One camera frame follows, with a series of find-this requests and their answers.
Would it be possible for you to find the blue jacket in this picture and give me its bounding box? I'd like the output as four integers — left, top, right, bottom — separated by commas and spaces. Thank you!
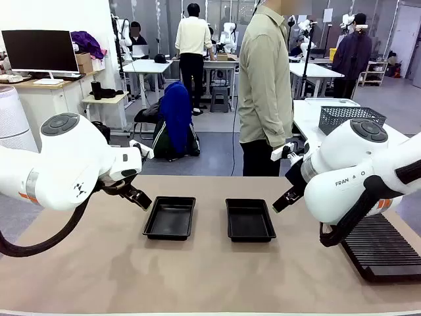
159, 81, 193, 154

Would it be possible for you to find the white air purifier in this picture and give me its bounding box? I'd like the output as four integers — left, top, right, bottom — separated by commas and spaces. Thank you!
0, 86, 39, 154

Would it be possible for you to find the black tripod stand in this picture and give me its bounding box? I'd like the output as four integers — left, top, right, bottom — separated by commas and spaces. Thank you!
301, 21, 318, 100

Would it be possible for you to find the black backpack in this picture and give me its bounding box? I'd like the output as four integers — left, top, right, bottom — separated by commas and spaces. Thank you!
90, 120, 111, 144

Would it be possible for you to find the person in white shirt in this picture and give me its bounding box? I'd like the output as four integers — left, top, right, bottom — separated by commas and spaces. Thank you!
174, 3, 216, 117

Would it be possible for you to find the purple cloth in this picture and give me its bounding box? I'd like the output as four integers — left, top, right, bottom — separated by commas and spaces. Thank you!
70, 30, 108, 61

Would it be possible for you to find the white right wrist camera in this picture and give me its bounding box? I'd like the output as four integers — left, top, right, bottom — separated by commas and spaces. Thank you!
270, 140, 297, 162

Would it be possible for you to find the white office desk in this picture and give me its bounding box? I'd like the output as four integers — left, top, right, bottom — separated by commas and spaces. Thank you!
122, 59, 174, 100

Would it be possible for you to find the silver laptop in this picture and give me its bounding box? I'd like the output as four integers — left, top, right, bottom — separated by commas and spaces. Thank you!
132, 44, 151, 60

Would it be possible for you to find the small cardboard box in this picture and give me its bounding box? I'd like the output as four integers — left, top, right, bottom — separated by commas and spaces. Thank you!
74, 51, 94, 74

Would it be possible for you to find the person in dark jacket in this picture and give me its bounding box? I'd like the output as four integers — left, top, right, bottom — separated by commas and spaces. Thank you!
331, 13, 374, 100

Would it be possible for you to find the black ESD tray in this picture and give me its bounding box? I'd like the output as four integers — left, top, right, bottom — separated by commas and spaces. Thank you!
142, 196, 197, 241
225, 197, 277, 244

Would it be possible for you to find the grey step stool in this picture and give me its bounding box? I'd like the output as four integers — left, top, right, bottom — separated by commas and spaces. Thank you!
209, 86, 232, 114

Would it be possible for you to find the metal storage shelf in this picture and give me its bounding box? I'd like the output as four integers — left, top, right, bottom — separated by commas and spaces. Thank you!
359, 60, 389, 88

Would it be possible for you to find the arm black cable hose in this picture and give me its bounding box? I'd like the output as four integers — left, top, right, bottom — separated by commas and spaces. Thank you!
0, 184, 101, 258
318, 158, 421, 248

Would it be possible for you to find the person in beige shirt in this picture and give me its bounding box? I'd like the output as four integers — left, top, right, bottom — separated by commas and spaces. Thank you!
237, 0, 296, 177

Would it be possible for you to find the dark green-striped jacket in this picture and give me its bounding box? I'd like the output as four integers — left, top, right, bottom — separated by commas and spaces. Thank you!
152, 118, 201, 162

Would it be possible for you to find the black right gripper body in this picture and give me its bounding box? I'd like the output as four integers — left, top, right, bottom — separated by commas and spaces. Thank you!
285, 154, 309, 195

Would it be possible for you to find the black computer monitor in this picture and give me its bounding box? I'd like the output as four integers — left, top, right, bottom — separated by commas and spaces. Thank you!
1, 29, 80, 82

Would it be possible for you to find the grey workbench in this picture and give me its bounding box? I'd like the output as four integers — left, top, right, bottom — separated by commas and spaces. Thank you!
172, 54, 241, 110

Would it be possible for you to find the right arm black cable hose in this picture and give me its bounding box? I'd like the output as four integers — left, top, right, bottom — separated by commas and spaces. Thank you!
318, 158, 421, 248

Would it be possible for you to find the seated person dark top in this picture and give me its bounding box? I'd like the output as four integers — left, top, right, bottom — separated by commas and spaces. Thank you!
129, 21, 149, 47

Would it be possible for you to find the person's left beige-sleeved forearm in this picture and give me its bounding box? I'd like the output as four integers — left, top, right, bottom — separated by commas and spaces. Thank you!
272, 108, 296, 148

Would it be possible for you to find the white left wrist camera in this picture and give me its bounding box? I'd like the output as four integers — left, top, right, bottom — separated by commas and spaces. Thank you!
129, 139, 155, 160

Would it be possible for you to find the white cabinet desk wooden top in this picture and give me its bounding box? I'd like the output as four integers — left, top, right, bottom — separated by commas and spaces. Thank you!
0, 70, 99, 152

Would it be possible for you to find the black slotted board rack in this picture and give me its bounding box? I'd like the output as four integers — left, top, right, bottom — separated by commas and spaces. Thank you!
340, 212, 421, 283

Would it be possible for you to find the small wood-top side table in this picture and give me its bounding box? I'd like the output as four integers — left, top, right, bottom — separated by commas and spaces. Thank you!
81, 91, 130, 138

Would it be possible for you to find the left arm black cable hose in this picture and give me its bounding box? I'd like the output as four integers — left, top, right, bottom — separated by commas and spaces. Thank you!
0, 184, 101, 258

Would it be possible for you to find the white side table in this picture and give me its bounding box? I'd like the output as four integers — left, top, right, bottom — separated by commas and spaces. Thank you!
291, 98, 410, 149

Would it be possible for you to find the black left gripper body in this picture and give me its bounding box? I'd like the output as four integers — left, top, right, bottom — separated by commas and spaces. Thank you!
97, 173, 139, 199

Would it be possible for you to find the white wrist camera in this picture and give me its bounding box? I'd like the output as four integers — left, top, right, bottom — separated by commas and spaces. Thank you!
270, 140, 297, 162
129, 139, 155, 160

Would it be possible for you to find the white background table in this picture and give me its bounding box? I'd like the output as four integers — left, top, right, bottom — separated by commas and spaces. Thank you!
289, 62, 345, 99

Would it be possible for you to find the black metal chair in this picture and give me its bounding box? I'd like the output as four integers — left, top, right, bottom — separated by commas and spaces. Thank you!
130, 108, 159, 141

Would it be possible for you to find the grey mesh basket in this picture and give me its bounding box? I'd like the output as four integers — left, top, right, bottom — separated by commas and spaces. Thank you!
318, 105, 387, 136

